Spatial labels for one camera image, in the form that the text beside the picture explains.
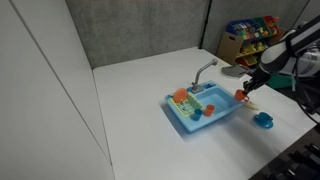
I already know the black equipment frame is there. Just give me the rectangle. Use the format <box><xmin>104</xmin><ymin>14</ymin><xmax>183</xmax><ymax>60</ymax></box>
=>
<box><xmin>249</xmin><ymin>123</ymin><xmax>320</xmax><ymax>180</ymax></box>

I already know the wooden toy storage shelf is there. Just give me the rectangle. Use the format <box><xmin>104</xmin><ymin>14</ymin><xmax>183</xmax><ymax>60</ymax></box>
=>
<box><xmin>216</xmin><ymin>15</ymin><xmax>287</xmax><ymax>69</ymax></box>

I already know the black cable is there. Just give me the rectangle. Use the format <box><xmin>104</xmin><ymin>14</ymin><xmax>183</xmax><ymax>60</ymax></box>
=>
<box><xmin>290</xmin><ymin>39</ymin><xmax>320</xmax><ymax>116</ymax></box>

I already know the blue toy saucer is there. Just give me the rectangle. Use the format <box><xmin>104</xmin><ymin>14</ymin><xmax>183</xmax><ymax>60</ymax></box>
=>
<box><xmin>252</xmin><ymin>114</ymin><xmax>275</xmax><ymax>130</ymax></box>

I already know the small orange toy cup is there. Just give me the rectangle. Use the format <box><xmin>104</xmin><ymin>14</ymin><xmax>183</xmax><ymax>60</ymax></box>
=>
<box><xmin>203</xmin><ymin>104</ymin><xmax>216</xmax><ymax>118</ymax></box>

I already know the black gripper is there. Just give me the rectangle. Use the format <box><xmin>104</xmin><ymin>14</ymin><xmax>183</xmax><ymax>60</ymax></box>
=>
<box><xmin>242</xmin><ymin>67</ymin><xmax>272</xmax><ymax>96</ymax></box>

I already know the black tripod pole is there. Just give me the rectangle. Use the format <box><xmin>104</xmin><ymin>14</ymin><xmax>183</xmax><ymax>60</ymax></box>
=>
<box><xmin>198</xmin><ymin>0</ymin><xmax>213</xmax><ymax>50</ymax></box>

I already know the small blue toy cup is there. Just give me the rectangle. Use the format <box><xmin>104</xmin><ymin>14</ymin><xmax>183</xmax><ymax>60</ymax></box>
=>
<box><xmin>191</xmin><ymin>108</ymin><xmax>204</xmax><ymax>122</ymax></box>

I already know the cream toy soap bottle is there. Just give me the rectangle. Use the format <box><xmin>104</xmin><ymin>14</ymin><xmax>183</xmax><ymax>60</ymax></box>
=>
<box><xmin>241</xmin><ymin>100</ymin><xmax>260</xmax><ymax>112</ymax></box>

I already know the yellow green dish rack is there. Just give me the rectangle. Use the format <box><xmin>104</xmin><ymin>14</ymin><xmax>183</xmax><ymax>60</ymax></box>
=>
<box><xmin>168</xmin><ymin>92</ymin><xmax>204</xmax><ymax>118</ymax></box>

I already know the orange toy mug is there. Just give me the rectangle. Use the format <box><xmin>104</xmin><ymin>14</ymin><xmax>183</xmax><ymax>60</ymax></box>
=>
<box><xmin>234</xmin><ymin>89</ymin><xmax>250</xmax><ymax>103</ymax></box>

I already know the orange toy plate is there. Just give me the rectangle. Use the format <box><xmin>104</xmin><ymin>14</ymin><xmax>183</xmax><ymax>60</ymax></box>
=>
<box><xmin>172</xmin><ymin>87</ymin><xmax>189</xmax><ymax>104</ymax></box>

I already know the blue toy sink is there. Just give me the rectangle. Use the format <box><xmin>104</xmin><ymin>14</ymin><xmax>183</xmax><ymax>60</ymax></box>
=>
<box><xmin>164</xmin><ymin>79</ymin><xmax>244</xmax><ymax>133</ymax></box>

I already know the grey metal mounting plate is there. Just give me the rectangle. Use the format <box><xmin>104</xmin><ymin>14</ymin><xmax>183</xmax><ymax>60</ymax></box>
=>
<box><xmin>221</xmin><ymin>64</ymin><xmax>251</xmax><ymax>80</ymax></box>

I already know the grey toy faucet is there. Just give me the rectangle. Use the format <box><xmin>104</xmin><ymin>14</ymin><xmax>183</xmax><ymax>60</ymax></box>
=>
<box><xmin>190</xmin><ymin>58</ymin><xmax>219</xmax><ymax>94</ymax></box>

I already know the blue toy mug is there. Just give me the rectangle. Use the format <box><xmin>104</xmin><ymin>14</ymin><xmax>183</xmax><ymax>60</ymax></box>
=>
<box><xmin>256</xmin><ymin>111</ymin><xmax>274</xmax><ymax>124</ymax></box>

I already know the blue storage bin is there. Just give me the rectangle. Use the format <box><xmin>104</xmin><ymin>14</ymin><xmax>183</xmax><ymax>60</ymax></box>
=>
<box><xmin>226</xmin><ymin>19</ymin><xmax>264</xmax><ymax>39</ymax></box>

